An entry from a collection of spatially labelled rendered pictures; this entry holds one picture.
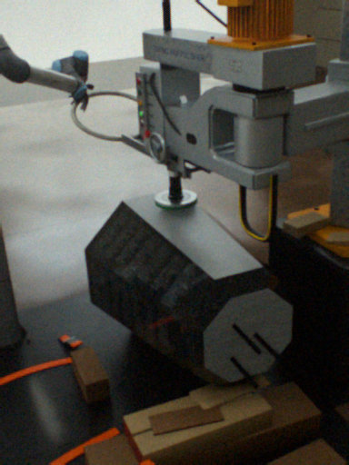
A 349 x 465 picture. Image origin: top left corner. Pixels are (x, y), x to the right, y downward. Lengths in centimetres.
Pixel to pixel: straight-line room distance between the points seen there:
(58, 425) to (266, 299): 119
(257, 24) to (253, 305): 107
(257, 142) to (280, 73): 29
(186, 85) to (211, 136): 40
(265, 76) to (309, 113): 37
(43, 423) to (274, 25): 205
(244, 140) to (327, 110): 40
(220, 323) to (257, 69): 98
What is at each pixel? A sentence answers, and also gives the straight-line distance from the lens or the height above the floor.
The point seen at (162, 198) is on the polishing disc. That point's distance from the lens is 306.
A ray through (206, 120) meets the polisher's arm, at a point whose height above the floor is 138.
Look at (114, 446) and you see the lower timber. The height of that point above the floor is 15.
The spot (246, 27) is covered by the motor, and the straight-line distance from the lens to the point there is 222.
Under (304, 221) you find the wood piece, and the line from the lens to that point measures 291.
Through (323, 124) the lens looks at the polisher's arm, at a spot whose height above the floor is 136.
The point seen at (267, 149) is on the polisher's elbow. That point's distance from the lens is 233.
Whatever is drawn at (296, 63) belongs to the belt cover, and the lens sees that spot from 223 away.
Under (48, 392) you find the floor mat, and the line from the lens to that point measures 322.
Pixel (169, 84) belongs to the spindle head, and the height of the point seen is 147.
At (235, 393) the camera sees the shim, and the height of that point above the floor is 26.
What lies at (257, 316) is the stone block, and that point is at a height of 65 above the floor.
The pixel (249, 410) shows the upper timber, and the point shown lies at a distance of 266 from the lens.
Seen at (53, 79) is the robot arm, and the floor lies 147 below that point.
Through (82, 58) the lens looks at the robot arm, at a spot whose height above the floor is 151.
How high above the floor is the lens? 202
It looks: 25 degrees down
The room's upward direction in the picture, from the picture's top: 3 degrees counter-clockwise
